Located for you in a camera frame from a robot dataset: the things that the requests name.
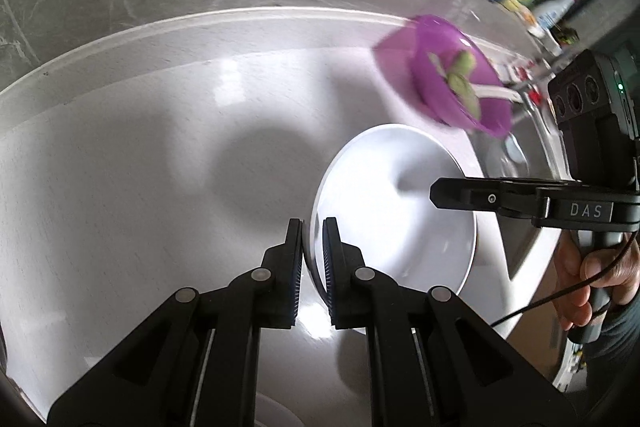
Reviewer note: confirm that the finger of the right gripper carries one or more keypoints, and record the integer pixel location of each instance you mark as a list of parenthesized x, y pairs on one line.
[(512, 198)]

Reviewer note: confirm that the purple plastic colander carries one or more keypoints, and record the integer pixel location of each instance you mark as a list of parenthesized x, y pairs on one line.
[(435, 35)]

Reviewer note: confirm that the green dish brush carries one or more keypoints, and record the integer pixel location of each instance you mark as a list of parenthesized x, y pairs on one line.
[(457, 79)]

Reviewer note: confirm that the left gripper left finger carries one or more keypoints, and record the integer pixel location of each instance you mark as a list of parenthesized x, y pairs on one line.
[(293, 264)]

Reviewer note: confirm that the clear glass bowl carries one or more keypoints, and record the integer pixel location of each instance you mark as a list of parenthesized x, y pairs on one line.
[(506, 159)]

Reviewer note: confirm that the white deep plate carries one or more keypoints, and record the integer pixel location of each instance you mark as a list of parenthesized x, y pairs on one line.
[(270, 413)]

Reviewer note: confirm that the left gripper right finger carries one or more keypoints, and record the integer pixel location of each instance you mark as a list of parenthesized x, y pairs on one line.
[(333, 265)]

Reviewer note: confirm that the white spray bottle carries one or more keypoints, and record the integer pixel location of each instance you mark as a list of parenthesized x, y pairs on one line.
[(549, 12)]

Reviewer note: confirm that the small white bowl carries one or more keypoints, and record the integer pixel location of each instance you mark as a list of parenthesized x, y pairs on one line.
[(377, 188)]

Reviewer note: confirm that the right hand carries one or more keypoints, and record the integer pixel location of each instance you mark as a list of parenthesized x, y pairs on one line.
[(571, 268)]

